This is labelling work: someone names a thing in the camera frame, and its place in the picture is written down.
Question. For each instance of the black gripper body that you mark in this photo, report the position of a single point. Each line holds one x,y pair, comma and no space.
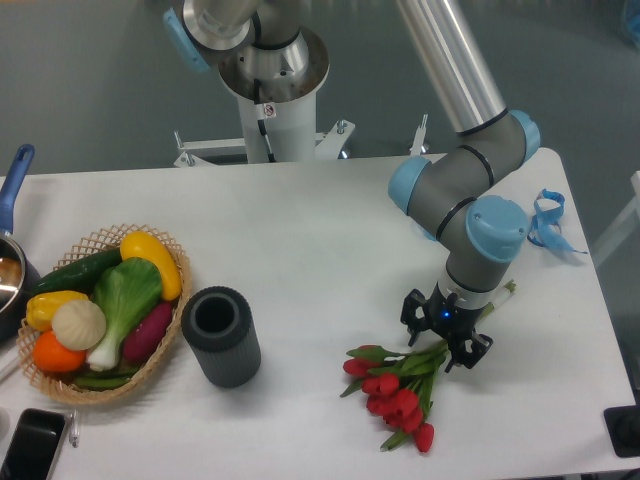
455,324

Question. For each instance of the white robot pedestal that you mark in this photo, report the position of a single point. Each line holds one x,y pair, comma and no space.
276,93

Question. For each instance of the white steamed bun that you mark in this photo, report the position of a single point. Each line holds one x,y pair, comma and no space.
79,325

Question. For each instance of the clear pen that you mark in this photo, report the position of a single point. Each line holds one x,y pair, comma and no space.
74,428

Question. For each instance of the red tulip bouquet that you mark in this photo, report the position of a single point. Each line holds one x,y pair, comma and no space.
399,389

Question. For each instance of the yellow bell pepper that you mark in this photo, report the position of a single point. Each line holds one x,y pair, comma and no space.
41,308

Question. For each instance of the blue handled saucepan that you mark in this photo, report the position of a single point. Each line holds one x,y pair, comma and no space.
18,275

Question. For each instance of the woven wicker basket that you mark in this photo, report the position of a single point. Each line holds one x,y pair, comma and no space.
105,239

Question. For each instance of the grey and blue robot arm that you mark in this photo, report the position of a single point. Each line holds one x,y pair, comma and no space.
450,198

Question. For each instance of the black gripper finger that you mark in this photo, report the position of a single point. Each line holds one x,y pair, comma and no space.
414,315
467,352

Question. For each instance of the tangled blue ribbon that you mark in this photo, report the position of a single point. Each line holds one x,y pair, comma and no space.
545,230

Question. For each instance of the green cucumber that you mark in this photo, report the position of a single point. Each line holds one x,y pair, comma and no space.
80,275

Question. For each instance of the black smartphone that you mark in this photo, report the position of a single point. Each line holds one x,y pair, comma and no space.
34,445

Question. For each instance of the green pea pods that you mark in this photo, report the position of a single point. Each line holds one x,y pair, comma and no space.
102,381

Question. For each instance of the orange fruit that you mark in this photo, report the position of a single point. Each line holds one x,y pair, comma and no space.
49,355

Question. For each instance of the black device at table corner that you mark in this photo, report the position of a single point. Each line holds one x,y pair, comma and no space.
623,428

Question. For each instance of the dark grey ribbed vase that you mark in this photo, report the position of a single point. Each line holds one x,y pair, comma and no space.
217,323

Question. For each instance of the purple sweet potato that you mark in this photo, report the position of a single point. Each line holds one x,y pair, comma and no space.
141,343

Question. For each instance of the green bok choy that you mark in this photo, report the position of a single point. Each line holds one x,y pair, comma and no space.
125,293

